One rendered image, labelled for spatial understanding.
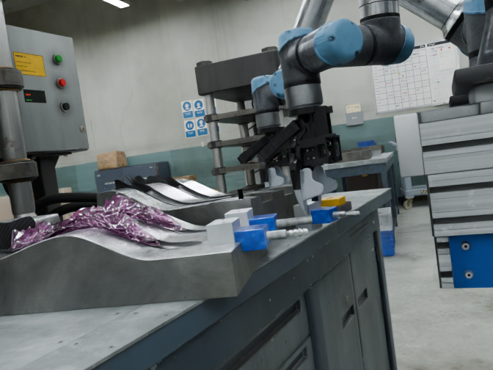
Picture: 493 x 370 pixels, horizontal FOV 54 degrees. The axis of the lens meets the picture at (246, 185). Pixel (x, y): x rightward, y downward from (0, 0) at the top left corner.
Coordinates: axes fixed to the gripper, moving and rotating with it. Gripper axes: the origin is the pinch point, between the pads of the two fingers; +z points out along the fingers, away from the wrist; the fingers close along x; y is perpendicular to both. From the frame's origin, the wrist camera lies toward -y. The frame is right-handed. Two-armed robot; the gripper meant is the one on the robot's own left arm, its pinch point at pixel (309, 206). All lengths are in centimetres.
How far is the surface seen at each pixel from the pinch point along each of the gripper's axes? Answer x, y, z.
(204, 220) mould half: -18.0, -13.3, -1.0
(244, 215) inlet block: -28.6, 3.6, -3.1
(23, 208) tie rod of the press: -15, -78, -7
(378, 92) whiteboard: 617, -179, -81
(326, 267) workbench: 12.1, -3.9, 16.1
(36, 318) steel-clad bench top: -56, -11, 5
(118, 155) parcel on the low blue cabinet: 466, -581, -47
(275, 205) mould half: -6.8, -3.9, -1.5
